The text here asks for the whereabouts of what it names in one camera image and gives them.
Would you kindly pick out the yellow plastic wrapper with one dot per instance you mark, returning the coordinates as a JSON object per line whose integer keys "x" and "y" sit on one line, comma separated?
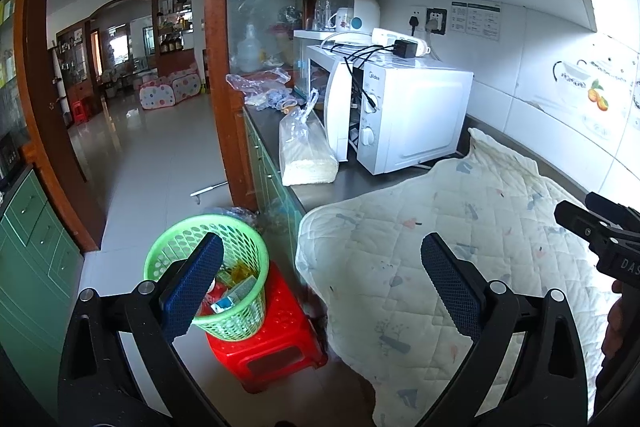
{"x": 240, "y": 274}

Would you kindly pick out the white wall socket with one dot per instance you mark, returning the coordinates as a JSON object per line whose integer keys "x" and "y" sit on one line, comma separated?
{"x": 436, "y": 21}
{"x": 417, "y": 19}

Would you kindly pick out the white countertop appliance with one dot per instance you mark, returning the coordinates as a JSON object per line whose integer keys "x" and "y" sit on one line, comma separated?
{"x": 300, "y": 57}

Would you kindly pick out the fruit print tile decal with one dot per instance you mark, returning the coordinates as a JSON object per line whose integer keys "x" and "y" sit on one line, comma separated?
{"x": 595, "y": 92}

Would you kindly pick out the blue printed plastic bag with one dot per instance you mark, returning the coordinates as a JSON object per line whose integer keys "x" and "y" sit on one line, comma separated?
{"x": 272, "y": 99}

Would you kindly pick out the clear plastic bag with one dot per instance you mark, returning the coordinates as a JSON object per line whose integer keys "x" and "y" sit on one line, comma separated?
{"x": 255, "y": 79}

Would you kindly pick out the green counter base cabinet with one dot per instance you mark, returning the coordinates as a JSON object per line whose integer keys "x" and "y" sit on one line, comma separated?
{"x": 265, "y": 177}

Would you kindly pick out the clear drinking glasses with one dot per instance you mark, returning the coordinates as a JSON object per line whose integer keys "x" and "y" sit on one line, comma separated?
{"x": 324, "y": 17}

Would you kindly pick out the small red stool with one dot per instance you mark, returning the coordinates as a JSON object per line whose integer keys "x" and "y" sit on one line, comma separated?
{"x": 79, "y": 112}

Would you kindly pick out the polka dot play tent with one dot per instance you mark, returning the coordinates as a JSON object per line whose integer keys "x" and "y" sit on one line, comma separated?
{"x": 165, "y": 92}

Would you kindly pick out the black power adapter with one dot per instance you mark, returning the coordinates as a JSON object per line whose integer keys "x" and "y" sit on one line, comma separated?
{"x": 405, "y": 48}

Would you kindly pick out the crumpled bluish plastic bag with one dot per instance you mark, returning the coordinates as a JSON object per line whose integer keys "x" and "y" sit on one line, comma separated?
{"x": 240, "y": 213}

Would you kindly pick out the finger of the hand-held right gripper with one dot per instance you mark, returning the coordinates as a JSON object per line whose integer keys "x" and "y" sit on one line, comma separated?
{"x": 612, "y": 207}
{"x": 577, "y": 219}

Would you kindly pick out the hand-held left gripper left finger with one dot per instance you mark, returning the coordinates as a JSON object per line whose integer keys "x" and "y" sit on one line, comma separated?
{"x": 192, "y": 287}

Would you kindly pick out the brown wooden door frame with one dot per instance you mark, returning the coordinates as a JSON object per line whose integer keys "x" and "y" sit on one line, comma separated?
{"x": 220, "y": 57}

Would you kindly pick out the green drawer cabinet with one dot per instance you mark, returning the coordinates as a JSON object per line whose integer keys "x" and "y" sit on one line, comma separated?
{"x": 30, "y": 257}

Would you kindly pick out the dark wooden display cabinet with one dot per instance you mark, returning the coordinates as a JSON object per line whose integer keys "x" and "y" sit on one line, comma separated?
{"x": 172, "y": 37}

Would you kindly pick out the red plastic stool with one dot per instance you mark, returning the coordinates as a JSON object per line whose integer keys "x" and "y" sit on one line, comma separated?
{"x": 280, "y": 332}

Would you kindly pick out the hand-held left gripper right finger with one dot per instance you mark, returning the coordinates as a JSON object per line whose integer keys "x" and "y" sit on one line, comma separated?
{"x": 452, "y": 287}

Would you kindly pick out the white power strip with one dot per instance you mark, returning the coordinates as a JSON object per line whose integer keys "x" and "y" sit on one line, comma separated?
{"x": 385, "y": 37}

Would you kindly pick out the green and white wall notice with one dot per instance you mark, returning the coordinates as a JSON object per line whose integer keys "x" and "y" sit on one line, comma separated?
{"x": 475, "y": 21}

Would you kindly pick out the white water dispenser blue dot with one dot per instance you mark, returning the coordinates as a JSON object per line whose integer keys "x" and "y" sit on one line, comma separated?
{"x": 367, "y": 7}

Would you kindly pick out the white quilted printed mat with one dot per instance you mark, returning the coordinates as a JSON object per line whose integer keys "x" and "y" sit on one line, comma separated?
{"x": 400, "y": 232}

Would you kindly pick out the floral white mug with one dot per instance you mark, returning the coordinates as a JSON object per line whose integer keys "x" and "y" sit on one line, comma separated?
{"x": 342, "y": 19}

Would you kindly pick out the green plastic mesh basket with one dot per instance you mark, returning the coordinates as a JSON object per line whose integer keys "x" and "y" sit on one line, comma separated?
{"x": 250, "y": 307}

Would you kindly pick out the white stick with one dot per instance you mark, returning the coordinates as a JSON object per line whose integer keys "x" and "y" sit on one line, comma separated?
{"x": 207, "y": 190}

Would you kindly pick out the white microwave oven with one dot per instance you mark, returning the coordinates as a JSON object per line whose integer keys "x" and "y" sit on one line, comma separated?
{"x": 415, "y": 107}

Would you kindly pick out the blue and white milk carton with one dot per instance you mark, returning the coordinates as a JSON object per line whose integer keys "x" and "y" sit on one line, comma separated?
{"x": 227, "y": 304}

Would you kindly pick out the person's right hand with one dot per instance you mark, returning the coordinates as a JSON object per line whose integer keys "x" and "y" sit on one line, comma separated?
{"x": 612, "y": 327}

